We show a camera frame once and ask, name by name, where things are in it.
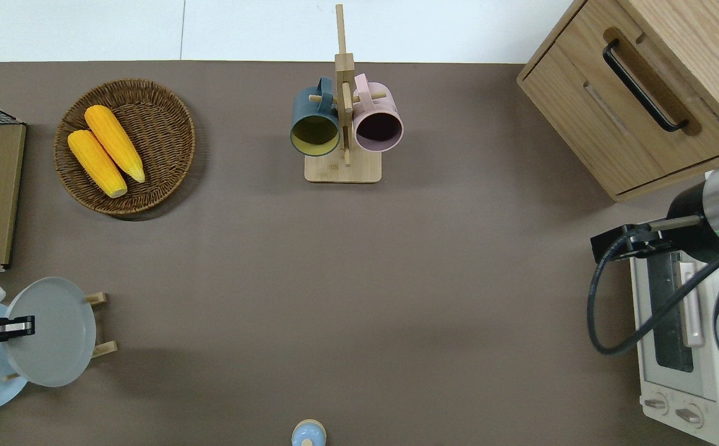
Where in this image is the gray plate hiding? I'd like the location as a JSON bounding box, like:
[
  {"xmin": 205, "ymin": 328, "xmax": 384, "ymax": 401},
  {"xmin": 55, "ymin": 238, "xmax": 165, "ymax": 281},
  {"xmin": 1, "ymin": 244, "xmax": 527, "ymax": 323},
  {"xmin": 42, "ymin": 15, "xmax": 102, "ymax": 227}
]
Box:
[{"xmin": 5, "ymin": 276, "xmax": 97, "ymax": 388}]

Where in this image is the low wooden plate rack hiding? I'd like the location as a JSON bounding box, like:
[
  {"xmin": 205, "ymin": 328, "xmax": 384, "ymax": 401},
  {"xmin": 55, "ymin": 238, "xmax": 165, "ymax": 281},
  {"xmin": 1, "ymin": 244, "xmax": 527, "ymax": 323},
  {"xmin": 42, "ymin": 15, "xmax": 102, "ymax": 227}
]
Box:
[{"xmin": 1, "ymin": 291, "xmax": 118, "ymax": 382}]

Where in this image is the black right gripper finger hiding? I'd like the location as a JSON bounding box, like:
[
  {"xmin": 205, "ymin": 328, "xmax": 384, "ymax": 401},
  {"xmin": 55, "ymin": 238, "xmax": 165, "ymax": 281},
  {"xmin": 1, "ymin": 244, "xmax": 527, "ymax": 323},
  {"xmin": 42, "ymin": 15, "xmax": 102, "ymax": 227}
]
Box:
[{"xmin": 591, "ymin": 226, "xmax": 636, "ymax": 263}]

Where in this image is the dark teal mug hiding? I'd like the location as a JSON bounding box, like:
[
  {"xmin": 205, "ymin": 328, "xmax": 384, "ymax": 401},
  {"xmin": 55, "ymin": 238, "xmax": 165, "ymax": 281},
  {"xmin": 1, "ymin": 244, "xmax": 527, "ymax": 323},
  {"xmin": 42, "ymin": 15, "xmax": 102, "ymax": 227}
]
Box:
[{"xmin": 289, "ymin": 77, "xmax": 341, "ymax": 157}]

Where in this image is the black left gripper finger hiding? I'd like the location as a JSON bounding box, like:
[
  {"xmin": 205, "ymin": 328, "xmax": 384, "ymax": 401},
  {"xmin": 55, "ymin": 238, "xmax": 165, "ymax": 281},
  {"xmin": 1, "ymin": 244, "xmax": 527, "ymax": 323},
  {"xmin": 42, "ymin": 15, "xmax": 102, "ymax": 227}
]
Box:
[{"xmin": 0, "ymin": 315, "xmax": 35, "ymax": 339}]

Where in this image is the black drawer handle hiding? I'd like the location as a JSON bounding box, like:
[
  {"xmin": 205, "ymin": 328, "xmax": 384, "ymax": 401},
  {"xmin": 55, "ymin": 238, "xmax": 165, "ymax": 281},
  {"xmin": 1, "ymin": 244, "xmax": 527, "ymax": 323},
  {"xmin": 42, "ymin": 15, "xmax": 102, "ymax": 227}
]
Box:
[{"xmin": 602, "ymin": 38, "xmax": 690, "ymax": 133}]

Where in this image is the pink mug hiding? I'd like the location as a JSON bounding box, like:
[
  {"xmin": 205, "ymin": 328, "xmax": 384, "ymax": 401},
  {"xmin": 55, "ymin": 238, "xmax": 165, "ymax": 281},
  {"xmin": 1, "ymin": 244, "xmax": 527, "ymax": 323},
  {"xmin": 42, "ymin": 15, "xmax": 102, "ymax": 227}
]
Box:
[{"xmin": 352, "ymin": 73, "xmax": 404, "ymax": 153}]

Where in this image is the wooden drawer cabinet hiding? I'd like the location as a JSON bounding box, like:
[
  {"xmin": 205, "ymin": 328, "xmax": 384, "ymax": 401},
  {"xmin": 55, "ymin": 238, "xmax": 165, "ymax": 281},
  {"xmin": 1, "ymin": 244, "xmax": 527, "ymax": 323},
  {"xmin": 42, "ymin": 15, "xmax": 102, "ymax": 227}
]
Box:
[{"xmin": 516, "ymin": 0, "xmax": 719, "ymax": 203}]

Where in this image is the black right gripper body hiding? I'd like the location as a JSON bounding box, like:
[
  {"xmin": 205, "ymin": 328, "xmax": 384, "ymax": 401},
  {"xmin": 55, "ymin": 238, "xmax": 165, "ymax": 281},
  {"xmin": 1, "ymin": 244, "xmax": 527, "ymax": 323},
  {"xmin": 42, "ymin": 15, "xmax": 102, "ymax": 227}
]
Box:
[{"xmin": 629, "ymin": 220, "xmax": 676, "ymax": 255}]

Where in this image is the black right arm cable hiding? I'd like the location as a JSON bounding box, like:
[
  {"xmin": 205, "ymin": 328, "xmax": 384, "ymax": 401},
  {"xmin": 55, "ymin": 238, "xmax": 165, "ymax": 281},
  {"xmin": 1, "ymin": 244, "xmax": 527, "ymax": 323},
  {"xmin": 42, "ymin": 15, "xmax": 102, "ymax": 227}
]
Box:
[{"xmin": 587, "ymin": 232, "xmax": 719, "ymax": 357}]

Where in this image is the white toaster oven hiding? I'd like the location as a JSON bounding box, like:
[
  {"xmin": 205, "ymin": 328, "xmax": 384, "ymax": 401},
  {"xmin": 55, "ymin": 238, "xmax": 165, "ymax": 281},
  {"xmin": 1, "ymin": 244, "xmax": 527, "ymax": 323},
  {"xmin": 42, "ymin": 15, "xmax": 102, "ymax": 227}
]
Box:
[{"xmin": 629, "ymin": 251, "xmax": 719, "ymax": 446}]

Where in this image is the round wicker basket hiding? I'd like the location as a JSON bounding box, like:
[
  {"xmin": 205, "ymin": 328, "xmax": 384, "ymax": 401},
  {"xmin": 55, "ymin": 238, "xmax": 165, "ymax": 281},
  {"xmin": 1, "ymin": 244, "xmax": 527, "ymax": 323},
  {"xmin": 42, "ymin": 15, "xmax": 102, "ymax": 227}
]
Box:
[{"xmin": 54, "ymin": 78, "xmax": 196, "ymax": 216}]

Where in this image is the yellow corn cob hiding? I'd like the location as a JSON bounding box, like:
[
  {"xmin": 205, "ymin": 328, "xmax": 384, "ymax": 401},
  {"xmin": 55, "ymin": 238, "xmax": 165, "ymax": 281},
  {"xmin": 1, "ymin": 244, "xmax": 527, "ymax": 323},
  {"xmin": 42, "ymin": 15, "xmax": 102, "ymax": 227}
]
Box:
[
  {"xmin": 84, "ymin": 105, "xmax": 146, "ymax": 184},
  {"xmin": 67, "ymin": 129, "xmax": 128, "ymax": 199}
]

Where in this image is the wooden mug tree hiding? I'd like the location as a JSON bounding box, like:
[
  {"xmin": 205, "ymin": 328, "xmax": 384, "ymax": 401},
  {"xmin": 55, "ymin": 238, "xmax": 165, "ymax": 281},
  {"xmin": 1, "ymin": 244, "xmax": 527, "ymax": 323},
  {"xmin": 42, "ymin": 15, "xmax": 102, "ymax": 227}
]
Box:
[{"xmin": 304, "ymin": 4, "xmax": 388, "ymax": 184}]

